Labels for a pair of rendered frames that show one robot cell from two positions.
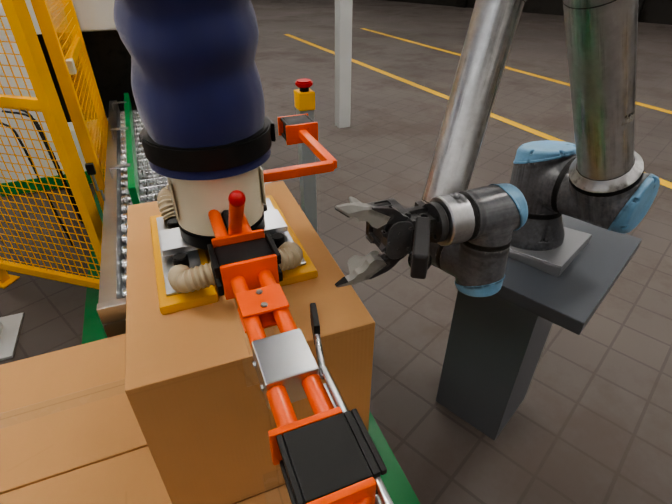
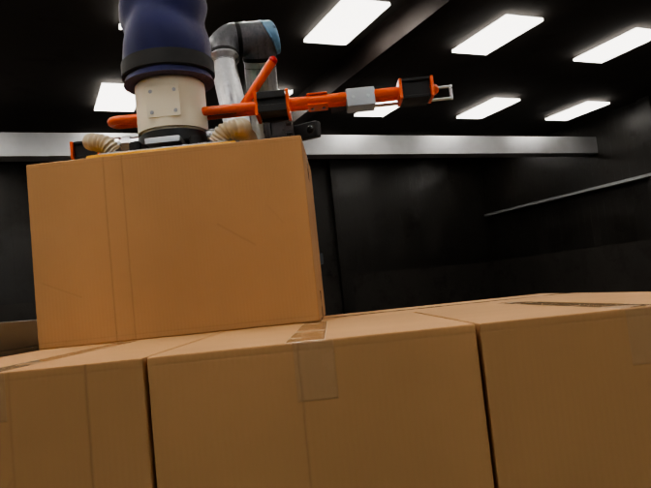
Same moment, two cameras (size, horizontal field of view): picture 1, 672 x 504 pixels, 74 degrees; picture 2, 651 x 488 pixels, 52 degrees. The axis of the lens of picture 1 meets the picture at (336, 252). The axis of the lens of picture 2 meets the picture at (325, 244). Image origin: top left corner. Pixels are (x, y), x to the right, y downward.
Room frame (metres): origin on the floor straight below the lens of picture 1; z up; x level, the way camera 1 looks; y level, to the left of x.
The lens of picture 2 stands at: (-0.14, 1.59, 0.59)
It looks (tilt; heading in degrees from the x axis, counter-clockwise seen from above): 5 degrees up; 292
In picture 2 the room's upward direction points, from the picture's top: 6 degrees counter-clockwise
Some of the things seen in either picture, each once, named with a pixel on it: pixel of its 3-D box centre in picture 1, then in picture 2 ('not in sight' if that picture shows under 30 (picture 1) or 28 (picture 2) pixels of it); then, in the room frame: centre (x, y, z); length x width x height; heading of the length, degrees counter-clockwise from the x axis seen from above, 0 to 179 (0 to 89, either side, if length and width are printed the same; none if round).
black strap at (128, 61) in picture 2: (210, 136); (169, 72); (0.78, 0.23, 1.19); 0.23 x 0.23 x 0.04
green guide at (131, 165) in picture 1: (122, 136); not in sight; (2.41, 1.20, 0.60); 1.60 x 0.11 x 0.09; 22
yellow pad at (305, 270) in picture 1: (269, 229); not in sight; (0.82, 0.14, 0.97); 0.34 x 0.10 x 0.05; 22
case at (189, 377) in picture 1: (240, 322); (192, 248); (0.76, 0.22, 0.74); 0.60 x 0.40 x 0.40; 21
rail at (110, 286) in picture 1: (116, 179); not in sight; (2.06, 1.12, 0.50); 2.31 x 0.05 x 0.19; 22
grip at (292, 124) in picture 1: (297, 128); (90, 152); (1.16, 0.10, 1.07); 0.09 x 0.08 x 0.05; 112
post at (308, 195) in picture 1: (308, 201); not in sight; (1.82, 0.13, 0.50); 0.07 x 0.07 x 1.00; 22
